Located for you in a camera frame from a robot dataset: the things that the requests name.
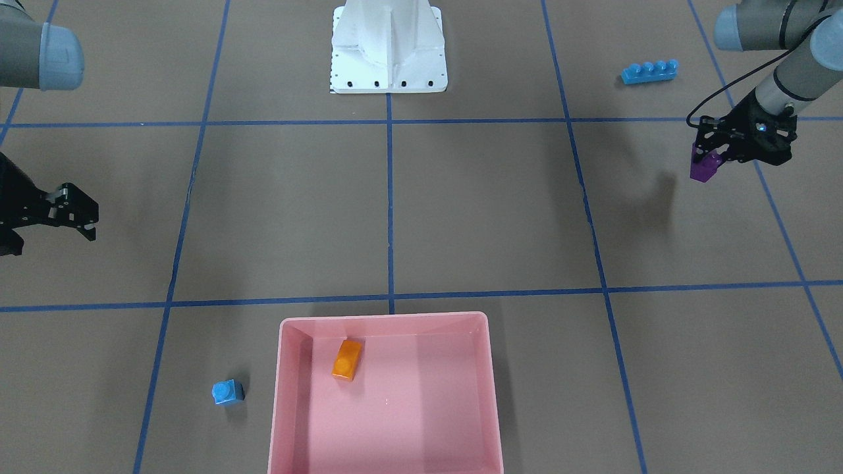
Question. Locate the orange sloped block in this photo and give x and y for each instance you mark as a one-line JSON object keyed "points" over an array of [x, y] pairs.
{"points": [[346, 362]]}

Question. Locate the small blue block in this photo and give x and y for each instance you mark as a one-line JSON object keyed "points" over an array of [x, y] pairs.
{"points": [[228, 392]]}

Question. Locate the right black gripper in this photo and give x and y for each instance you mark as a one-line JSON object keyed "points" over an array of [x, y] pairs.
{"points": [[20, 209]]}

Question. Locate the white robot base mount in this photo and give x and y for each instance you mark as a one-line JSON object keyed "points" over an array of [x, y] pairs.
{"points": [[381, 47]]}

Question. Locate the long blue block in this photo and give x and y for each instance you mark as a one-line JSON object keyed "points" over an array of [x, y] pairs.
{"points": [[647, 72]]}

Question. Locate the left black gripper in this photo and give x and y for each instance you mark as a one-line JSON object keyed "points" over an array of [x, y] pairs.
{"points": [[743, 126]]}

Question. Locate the pink plastic box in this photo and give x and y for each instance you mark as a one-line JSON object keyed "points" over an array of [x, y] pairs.
{"points": [[423, 399]]}

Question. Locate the purple block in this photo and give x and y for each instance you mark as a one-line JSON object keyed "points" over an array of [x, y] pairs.
{"points": [[704, 164]]}

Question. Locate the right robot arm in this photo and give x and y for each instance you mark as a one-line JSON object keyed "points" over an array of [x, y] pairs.
{"points": [[46, 57]]}

